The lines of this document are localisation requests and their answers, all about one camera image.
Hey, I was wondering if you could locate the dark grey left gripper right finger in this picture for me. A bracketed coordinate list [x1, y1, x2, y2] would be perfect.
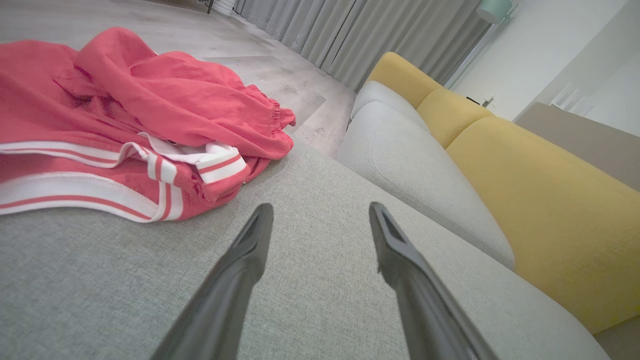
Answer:
[368, 201, 501, 360]

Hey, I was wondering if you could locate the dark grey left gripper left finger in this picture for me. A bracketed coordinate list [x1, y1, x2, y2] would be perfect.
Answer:
[151, 202, 275, 360]

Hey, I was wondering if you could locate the red white basketball jersey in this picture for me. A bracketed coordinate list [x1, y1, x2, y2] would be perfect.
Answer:
[0, 27, 297, 224]

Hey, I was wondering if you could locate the large grey sofa seat cushion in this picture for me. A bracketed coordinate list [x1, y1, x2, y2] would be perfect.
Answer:
[337, 101, 516, 271]

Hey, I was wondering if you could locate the wide yellow sofa back cushion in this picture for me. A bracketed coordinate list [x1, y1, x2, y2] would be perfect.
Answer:
[446, 116, 640, 335]

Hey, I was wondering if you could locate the small grey sofa seat cushion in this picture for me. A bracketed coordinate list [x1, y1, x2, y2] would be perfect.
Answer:
[350, 80, 431, 133]

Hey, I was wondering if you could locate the beige partition panel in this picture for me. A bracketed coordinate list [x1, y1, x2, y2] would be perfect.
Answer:
[515, 102, 640, 193]

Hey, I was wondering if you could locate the grey pleated curtain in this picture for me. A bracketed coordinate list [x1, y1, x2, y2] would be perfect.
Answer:
[234, 0, 493, 93]

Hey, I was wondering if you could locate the mint green floor lamp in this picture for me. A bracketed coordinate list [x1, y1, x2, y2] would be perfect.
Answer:
[444, 0, 519, 90]

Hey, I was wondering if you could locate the white slatted rail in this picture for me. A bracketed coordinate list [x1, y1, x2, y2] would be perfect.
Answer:
[550, 82, 596, 117]

